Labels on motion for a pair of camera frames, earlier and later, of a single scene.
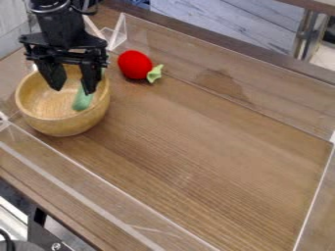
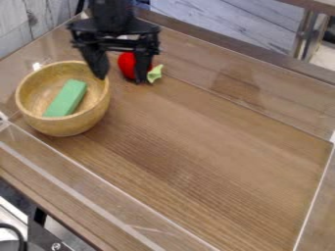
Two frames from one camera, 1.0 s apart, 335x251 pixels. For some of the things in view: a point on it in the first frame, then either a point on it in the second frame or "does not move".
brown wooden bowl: x=46 y=108 does not move
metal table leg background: x=310 y=34 does not move
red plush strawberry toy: x=138 y=66 does not move
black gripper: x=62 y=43 → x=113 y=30
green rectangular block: x=83 y=99 → x=65 y=102
